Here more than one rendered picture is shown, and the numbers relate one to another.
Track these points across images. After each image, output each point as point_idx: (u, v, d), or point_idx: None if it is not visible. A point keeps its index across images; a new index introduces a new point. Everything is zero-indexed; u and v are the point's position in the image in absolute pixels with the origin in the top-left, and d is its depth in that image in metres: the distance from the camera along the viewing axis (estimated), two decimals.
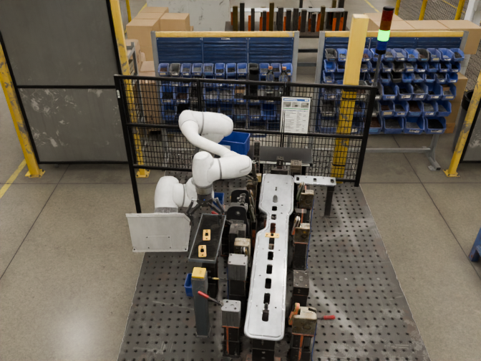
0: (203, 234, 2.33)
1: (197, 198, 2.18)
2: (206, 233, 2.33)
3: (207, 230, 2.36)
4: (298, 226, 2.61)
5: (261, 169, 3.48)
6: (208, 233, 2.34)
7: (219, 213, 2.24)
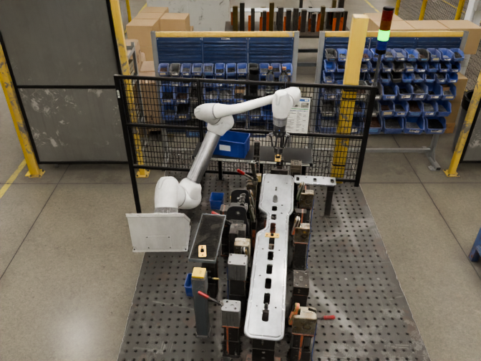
0: (275, 157, 2.82)
1: (273, 130, 2.70)
2: (277, 156, 2.81)
3: (278, 155, 2.85)
4: (298, 226, 2.61)
5: (261, 169, 3.48)
6: (279, 156, 2.83)
7: (281, 147, 2.75)
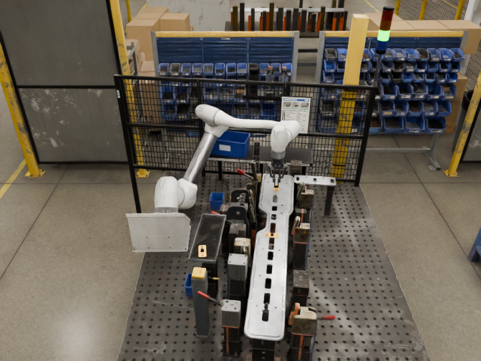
0: (273, 186, 2.95)
1: (271, 161, 2.83)
2: (275, 185, 2.95)
3: (276, 183, 2.98)
4: (298, 226, 2.61)
5: (261, 169, 3.48)
6: (278, 185, 2.96)
7: (279, 177, 2.89)
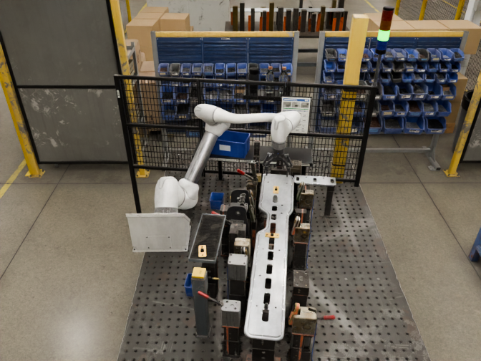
0: (273, 189, 2.96)
1: (272, 152, 2.79)
2: (275, 188, 2.95)
3: (276, 186, 2.98)
4: (298, 226, 2.61)
5: (261, 169, 3.48)
6: (277, 188, 2.96)
7: (288, 166, 2.83)
